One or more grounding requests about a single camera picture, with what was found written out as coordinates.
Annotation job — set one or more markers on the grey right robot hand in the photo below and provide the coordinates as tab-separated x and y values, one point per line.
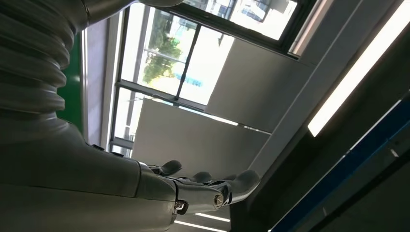
64	179

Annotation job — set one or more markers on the white wall panel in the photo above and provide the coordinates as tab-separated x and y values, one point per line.
192	141
256	89

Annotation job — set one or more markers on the green conveyor belt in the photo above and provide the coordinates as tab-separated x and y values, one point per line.
72	96

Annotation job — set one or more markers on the dark overhead beam blue stripe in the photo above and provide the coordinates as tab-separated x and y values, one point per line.
352	163

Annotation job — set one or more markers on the long ceiling strip light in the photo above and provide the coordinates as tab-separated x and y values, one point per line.
352	80

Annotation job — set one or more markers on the dark window frame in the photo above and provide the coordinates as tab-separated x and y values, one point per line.
144	89

